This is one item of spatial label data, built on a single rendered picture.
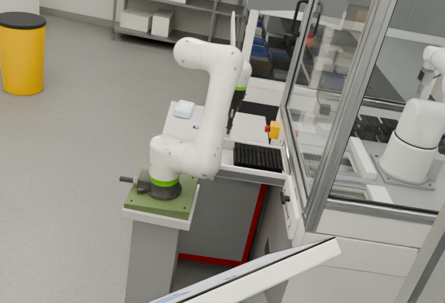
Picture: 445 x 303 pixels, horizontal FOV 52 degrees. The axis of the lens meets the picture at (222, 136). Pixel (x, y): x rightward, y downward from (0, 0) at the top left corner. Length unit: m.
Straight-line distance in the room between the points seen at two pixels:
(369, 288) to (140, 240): 0.94
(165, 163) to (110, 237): 1.19
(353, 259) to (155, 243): 0.81
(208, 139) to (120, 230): 1.34
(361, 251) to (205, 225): 1.00
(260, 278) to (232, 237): 1.46
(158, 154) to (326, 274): 0.78
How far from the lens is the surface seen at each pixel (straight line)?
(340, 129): 1.47
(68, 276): 2.70
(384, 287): 1.94
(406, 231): 1.77
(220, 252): 2.63
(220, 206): 2.43
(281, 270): 1.15
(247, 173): 2.02
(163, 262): 2.09
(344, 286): 1.90
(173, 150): 1.78
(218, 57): 1.77
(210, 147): 1.76
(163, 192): 1.90
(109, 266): 2.73
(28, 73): 4.41
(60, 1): 6.74
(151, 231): 1.99
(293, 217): 1.78
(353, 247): 1.76
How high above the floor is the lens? 1.96
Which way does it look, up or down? 28 degrees down
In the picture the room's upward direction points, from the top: 11 degrees clockwise
